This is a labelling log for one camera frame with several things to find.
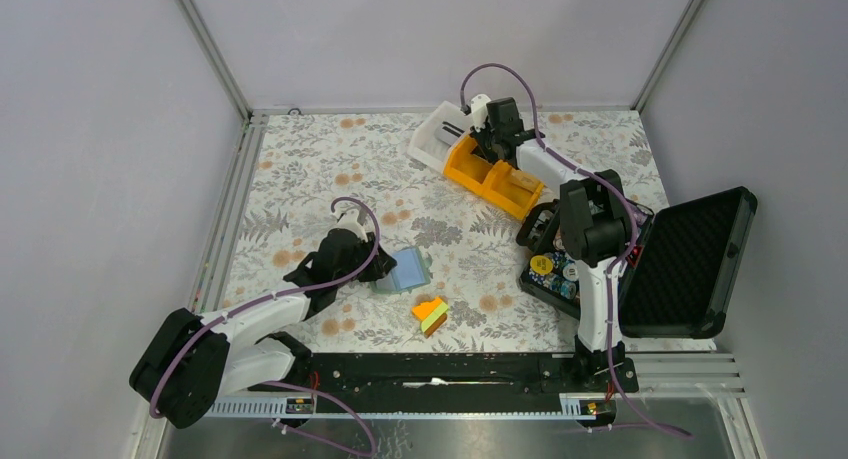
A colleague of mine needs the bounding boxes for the black poker chip case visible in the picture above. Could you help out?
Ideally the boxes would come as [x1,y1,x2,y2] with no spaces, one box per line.
[516,187,758,339]

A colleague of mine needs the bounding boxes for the yellow plastic divided bin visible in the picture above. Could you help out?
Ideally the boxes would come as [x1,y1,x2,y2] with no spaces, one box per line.
[443,134,544,221]

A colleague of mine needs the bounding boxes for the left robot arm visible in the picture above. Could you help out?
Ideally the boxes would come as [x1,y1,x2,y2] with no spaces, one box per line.
[128,228,397,429]

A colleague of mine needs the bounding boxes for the white plastic bin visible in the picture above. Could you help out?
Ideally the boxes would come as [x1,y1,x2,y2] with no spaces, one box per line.
[407,101,472,174]

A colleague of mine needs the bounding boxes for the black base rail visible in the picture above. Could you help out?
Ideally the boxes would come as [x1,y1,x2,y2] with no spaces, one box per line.
[270,332,639,415]

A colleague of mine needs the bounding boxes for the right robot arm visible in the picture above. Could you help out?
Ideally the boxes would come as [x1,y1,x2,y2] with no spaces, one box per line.
[461,94,638,395]

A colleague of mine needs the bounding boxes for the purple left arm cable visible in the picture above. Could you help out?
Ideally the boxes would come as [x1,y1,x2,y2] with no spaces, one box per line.
[148,196,382,459]

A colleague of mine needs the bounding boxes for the yellow dealer button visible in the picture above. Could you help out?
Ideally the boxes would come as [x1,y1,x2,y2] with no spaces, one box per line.
[530,255,554,276]

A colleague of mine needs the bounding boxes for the orange green sticky notes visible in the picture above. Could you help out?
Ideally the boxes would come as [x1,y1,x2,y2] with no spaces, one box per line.
[411,296,449,337]

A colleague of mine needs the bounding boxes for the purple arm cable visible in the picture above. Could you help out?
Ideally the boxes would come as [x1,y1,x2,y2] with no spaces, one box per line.
[460,63,694,441]
[148,196,382,459]

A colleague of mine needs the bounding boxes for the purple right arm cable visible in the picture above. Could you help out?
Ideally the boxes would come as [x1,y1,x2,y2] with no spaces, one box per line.
[460,63,694,441]

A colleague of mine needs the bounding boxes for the green card holder wallet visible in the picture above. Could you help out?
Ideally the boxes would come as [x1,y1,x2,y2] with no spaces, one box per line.
[370,246,433,294]

